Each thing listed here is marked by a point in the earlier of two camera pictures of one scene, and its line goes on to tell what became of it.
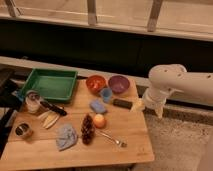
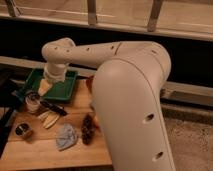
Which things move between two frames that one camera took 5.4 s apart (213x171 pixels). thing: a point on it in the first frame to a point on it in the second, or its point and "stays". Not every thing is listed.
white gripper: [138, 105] to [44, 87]
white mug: [32, 98] stays
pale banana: [52, 117] stays
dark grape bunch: [88, 129] stays
